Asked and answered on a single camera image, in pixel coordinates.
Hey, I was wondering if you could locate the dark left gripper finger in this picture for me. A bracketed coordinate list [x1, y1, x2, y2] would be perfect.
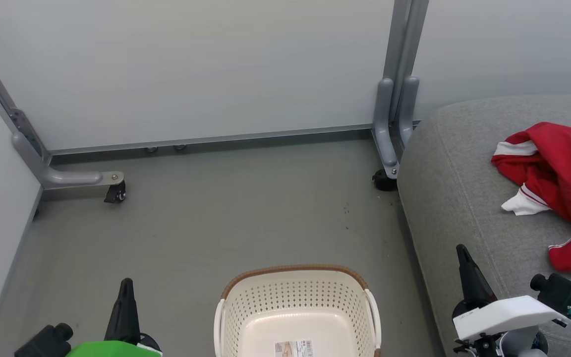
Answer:
[105, 278, 141, 344]

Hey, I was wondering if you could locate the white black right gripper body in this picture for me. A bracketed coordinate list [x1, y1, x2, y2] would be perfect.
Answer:
[452, 296, 570, 357]

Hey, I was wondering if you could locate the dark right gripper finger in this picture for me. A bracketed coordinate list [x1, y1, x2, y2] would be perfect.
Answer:
[457, 244, 498, 310]

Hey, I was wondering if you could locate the white green left gripper body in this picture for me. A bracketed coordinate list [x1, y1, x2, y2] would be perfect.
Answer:
[67, 333, 163, 357]

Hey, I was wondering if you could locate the red white striped garment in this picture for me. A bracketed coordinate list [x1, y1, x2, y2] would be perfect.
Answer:
[491, 121, 571, 272]

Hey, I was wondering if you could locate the cream perforated laundry basket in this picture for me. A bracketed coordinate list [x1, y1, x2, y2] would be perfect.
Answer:
[214, 264, 383, 357]

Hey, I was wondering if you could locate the grey fabric sofa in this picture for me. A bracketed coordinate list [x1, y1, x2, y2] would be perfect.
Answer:
[397, 94, 571, 357]

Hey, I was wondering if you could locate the black caster wheel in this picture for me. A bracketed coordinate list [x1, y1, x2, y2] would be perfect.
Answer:
[372, 169, 398, 192]
[104, 179, 127, 204]

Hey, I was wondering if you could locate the white barcode label sticker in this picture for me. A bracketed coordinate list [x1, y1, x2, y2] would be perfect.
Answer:
[275, 340, 314, 357]

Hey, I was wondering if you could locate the grey slanted post with foot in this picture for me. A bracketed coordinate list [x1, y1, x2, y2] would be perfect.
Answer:
[0, 27, 125, 191]

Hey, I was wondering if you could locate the grey upright post with foot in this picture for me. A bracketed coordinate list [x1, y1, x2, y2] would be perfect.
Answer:
[372, 0, 412, 180]
[390, 0, 430, 147]

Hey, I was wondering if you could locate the grey partition bottom rail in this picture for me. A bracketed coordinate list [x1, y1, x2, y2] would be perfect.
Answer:
[48, 123, 376, 156]

